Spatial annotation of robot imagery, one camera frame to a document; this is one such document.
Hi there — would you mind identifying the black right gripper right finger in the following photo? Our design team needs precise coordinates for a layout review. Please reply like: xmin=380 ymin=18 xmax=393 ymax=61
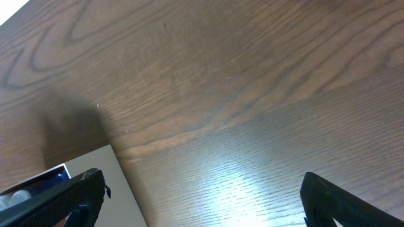
xmin=300 ymin=172 xmax=403 ymax=227

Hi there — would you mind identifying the white box pink interior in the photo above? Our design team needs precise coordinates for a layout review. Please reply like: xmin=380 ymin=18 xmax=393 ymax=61
xmin=1 ymin=146 xmax=146 ymax=227

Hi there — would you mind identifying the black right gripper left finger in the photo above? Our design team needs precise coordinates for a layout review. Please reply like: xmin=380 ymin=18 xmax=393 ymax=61
xmin=1 ymin=168 xmax=111 ymax=227

